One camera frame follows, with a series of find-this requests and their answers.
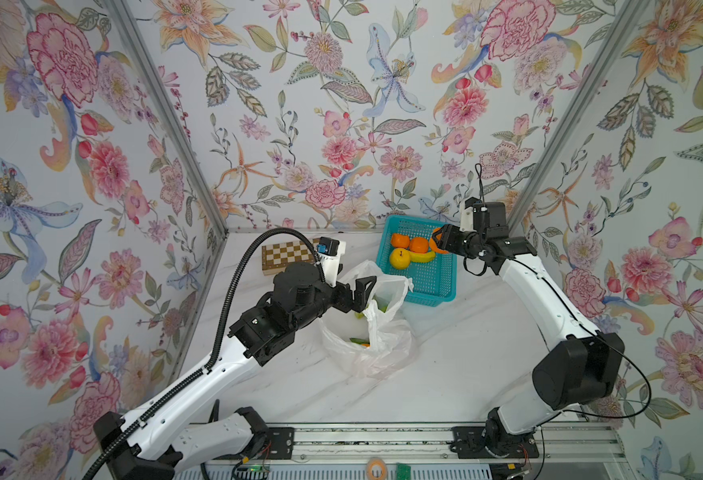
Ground white plastic bag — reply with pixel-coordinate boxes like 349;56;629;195
320;260;419;379

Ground wooden chessboard box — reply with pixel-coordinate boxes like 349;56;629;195
260;240;314;276

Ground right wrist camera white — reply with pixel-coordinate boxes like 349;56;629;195
459;199;475;232

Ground black corrugated cable left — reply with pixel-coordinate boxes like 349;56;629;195
80;227;322;480

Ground yellow apple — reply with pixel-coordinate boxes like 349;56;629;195
389;248;411;270

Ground orange fruit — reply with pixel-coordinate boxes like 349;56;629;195
429;227;449;254
409;237;429;254
391;233;411;250

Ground dragon fruit pink green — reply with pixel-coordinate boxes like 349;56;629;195
349;338;371;348

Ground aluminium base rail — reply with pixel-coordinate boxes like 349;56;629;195
113;421;629;466

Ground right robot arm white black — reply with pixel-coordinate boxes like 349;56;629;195
433;197;625;458

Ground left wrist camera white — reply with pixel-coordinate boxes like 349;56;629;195
315;237;346;287

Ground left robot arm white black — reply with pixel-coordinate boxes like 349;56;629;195
83;263;377;479

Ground green circuit board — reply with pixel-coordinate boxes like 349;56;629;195
395;463;413;480

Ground tape roll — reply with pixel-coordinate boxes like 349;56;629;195
365;458;389;480

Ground yellow banana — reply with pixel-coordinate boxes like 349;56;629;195
409;251;437;264

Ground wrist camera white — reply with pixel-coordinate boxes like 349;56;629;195
315;237;346;287
459;199;475;232

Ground teal plastic basket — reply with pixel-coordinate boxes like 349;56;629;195
375;215;457;307

